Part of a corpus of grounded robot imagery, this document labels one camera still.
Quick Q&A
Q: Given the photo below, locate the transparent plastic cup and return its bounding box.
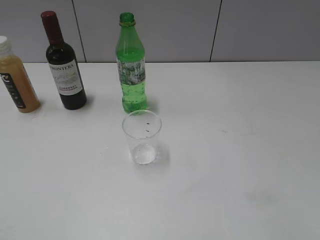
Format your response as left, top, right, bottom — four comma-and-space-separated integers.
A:
121, 109, 162, 165

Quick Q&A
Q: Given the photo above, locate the green sprite bottle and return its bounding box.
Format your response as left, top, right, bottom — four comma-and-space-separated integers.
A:
115, 12, 148, 113

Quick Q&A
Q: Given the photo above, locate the dark red wine bottle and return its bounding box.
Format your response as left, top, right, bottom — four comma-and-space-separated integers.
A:
40, 11, 87, 110

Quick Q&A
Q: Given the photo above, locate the orange juice bottle white cap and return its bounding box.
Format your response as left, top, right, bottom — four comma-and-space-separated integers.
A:
0, 35, 41, 113

